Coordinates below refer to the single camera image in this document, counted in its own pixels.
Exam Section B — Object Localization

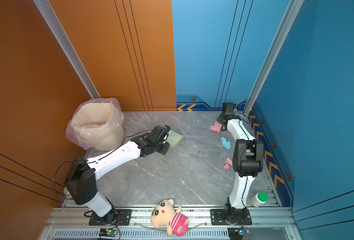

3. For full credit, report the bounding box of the green dustpan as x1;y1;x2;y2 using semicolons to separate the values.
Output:
166;130;184;148

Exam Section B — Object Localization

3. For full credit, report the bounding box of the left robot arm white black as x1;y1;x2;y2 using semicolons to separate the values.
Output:
64;125;171;225

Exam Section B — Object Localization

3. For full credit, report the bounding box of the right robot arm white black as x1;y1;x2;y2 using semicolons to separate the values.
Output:
218;103;264;225

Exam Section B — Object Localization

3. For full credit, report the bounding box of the pink paper scrap far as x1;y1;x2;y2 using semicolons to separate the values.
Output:
210;122;223;133

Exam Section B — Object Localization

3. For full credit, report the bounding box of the pink paper scrap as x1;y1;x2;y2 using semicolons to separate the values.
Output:
224;157;233;169
210;122;223;133

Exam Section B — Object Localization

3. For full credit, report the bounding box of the teal paper scrap right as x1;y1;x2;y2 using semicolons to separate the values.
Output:
221;137;231;149

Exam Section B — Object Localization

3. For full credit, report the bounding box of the pink paper scrap right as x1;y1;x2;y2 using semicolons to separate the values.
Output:
224;157;233;169

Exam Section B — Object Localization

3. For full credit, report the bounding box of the cream trash bin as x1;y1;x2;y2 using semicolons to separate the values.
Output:
71;102;125;151

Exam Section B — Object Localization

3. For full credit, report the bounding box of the clear plastic bin liner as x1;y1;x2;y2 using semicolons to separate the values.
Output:
65;97;124;150

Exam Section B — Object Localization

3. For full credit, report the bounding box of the plush doll pink shirt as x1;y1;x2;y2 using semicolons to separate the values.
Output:
150;199;190;237

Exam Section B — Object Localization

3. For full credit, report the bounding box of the white bottle green cap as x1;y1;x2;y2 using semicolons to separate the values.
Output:
251;192;268;208

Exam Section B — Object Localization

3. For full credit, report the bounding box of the left green circuit board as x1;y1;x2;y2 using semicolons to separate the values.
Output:
98;228;119;240

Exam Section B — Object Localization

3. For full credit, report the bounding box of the green circuit board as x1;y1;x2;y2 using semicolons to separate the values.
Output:
228;228;250;240
98;228;119;240

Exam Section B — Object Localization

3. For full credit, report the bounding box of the right green circuit board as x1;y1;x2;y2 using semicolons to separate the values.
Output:
228;228;250;240

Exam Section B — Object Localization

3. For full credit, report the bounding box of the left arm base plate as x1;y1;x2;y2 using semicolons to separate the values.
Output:
84;209;132;226

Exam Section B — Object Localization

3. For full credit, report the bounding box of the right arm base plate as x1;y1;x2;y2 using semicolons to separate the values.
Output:
210;208;253;226

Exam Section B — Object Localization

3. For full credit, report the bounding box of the aluminium front rail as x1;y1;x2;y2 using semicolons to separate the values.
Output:
40;201;301;240

